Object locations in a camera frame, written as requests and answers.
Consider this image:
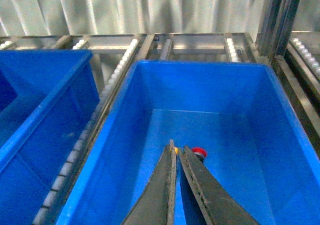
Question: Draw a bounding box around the red mushroom push button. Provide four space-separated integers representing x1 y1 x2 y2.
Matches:
191 147 208 163

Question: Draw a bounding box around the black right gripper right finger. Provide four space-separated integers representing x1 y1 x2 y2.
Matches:
178 145 258 225

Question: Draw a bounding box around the blue right target bin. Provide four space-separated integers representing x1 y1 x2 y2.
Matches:
57 60 320 225

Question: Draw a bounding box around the metal roller rack frame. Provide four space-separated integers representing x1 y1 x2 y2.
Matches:
0 0 320 225

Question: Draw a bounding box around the blue middle plastic bin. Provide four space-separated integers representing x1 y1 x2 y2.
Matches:
0 49 100 225

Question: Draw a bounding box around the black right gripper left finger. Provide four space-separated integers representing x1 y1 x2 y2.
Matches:
122 139 177 225

